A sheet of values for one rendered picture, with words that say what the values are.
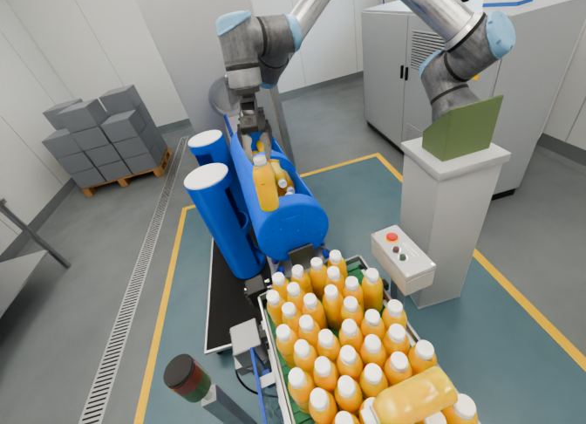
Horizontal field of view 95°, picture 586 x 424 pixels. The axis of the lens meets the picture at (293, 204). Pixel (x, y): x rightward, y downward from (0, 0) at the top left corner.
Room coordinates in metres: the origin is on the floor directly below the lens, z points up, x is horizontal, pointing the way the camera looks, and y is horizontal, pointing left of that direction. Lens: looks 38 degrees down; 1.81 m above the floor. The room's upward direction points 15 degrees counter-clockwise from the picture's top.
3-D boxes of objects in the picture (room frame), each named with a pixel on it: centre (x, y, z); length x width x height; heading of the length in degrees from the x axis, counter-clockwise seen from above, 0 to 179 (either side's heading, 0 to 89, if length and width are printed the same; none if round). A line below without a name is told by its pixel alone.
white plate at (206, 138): (2.12, 0.55, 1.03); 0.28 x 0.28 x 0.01
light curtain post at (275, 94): (2.23, -0.08, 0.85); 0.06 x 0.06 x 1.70; 9
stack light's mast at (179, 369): (0.27, 0.31, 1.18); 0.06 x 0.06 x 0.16
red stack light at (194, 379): (0.27, 0.31, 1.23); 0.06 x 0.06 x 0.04
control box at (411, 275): (0.54, -0.30, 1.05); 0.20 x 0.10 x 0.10; 9
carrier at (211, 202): (1.50, 0.48, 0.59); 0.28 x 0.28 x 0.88
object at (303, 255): (0.70, 0.02, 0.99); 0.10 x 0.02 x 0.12; 99
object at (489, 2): (1.90, -1.65, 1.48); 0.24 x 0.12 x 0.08; 10
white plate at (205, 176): (1.50, 0.48, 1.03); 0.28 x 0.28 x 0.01
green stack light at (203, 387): (0.27, 0.31, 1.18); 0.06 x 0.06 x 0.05
